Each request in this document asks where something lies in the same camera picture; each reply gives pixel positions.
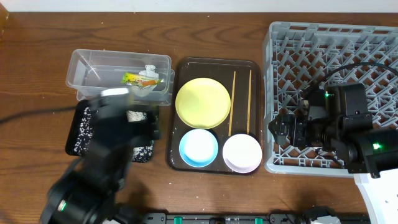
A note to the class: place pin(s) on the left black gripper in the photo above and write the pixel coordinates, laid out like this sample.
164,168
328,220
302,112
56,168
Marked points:
142,131

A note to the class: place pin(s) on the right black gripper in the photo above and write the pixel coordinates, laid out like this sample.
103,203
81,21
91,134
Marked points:
297,122

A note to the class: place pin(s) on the green yellow snack wrapper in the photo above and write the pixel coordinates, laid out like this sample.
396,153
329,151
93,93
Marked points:
141,81

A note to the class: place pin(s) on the pink bowl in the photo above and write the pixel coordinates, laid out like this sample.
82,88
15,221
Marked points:
242,153

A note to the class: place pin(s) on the white tissue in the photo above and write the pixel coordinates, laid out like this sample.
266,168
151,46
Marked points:
149,71

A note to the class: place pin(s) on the blue bowl with rice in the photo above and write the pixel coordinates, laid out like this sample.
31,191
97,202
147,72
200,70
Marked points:
198,148

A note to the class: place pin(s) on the yellow plate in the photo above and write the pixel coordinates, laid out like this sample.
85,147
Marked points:
203,103

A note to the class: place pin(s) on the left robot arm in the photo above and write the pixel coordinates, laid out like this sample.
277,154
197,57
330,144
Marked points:
86,192

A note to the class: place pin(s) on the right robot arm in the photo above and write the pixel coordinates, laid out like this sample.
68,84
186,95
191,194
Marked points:
368,153

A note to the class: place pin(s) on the grey dishwasher rack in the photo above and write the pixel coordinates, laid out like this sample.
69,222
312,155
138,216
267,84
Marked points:
297,55

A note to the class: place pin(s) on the black plastic tray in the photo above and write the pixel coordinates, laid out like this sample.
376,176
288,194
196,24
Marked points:
77,130

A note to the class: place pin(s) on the pile of white rice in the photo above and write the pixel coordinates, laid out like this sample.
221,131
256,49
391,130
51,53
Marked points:
84,130

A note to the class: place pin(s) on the clear plastic bin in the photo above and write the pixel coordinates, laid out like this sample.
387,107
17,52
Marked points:
92,71

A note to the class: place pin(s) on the dark brown serving tray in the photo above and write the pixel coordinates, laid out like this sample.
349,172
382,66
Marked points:
221,70

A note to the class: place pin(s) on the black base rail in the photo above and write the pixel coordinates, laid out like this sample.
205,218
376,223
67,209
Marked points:
313,215

